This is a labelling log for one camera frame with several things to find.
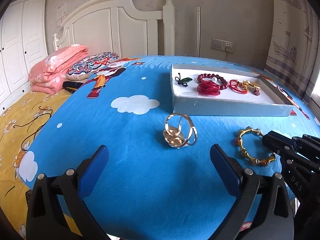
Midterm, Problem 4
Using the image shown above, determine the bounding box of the gold beaded bangle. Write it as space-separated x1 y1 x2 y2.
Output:
235 126 276 167

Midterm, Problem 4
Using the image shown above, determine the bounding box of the white wardrobe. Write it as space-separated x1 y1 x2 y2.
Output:
1 0 48 113

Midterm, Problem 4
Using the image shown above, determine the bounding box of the dark red bead bracelet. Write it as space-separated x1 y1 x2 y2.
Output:
196 73 229 91

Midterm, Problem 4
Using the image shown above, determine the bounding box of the silver metal pole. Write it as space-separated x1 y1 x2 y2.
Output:
196 6 201 57

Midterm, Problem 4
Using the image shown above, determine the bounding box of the wall switch and socket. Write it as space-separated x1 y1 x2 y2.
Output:
210 38 235 54

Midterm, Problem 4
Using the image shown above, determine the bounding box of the gold silver ring brooch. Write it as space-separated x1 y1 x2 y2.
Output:
163 113 198 149

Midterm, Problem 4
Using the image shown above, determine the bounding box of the black folding fan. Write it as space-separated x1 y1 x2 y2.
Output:
62 81 83 94

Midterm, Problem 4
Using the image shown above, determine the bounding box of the yellow floral bed sheet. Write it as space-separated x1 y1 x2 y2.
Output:
1 89 92 239

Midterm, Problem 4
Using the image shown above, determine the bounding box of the white wooden headboard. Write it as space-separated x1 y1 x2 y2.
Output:
53 0 175 57

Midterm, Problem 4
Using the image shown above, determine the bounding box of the folded pink quilt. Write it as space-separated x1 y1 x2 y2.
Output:
28 44 88 94

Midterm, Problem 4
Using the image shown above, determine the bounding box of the red woven string bracelet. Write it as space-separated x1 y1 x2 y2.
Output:
228 79 249 94

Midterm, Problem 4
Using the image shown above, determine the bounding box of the red fabric rose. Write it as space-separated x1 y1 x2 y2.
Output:
197 81 220 96

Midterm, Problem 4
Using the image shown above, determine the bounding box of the small charm trinket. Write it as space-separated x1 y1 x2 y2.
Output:
253 88 260 96

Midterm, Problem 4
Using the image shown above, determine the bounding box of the shallow white tray box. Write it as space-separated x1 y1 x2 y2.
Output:
170 64 293 117

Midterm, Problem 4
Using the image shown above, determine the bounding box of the black smartphone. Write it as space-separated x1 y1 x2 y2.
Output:
25 190 32 205

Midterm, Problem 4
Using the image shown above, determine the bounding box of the patterned round pillow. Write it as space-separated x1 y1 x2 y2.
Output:
66 52 120 81

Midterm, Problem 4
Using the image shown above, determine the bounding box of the ship print curtain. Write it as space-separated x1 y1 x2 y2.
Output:
265 0 319 102

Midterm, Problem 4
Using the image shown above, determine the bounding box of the paper notice on wall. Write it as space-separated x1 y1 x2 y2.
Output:
56 2 67 27

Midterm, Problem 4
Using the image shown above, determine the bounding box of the black cord on bed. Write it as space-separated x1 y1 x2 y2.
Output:
0 106 54 152

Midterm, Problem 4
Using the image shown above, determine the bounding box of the green pendant black cord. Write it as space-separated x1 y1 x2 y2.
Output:
174 73 193 87

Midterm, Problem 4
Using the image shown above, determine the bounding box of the blue cartoon bed sheet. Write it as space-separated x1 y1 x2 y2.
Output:
19 56 319 239

